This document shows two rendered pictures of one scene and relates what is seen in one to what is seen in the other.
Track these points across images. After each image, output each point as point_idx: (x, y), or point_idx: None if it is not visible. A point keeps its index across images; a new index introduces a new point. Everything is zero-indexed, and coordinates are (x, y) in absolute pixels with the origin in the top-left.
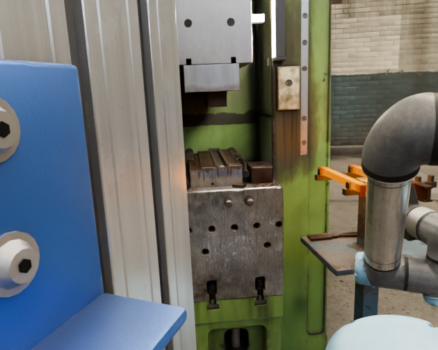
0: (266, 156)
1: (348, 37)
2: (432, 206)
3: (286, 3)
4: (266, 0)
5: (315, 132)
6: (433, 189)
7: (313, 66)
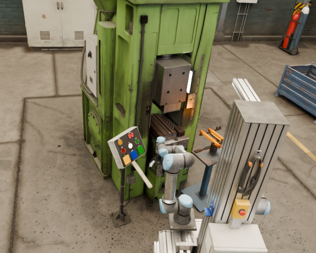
0: (175, 118)
1: None
2: (208, 93)
3: None
4: None
5: (195, 112)
6: (207, 78)
7: (198, 92)
